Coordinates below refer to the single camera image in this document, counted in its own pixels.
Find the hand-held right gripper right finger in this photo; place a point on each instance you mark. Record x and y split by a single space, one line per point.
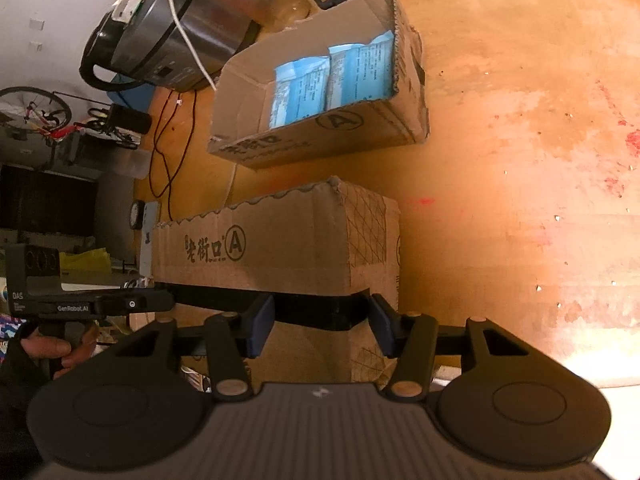
382 327

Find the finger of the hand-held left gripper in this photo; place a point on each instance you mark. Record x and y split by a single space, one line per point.
140 301

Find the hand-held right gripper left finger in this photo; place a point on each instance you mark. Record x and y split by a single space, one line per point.
260 327

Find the taped cardboard box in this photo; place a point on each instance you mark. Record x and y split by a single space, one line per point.
300 240

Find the wide blue packet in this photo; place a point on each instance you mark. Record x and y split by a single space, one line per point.
300 92

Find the narrow blue packet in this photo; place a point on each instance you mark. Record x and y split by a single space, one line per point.
362 70

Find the wooden desktop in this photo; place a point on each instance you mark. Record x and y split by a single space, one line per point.
500 160

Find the person's left hand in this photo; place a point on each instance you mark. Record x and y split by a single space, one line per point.
50 347

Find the yellow plastic bag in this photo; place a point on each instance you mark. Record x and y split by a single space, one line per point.
85 260

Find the black tape roll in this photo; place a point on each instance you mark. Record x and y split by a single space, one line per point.
135 215

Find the dark cabinet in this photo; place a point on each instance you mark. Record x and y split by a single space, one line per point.
45 200

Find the translucent container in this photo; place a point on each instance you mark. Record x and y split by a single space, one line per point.
135 165

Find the red bicycle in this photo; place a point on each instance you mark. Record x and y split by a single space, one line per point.
64 131

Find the steel electric kettle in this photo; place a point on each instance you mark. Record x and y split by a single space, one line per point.
87 72

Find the silver rice cooker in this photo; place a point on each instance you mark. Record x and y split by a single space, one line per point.
215 25

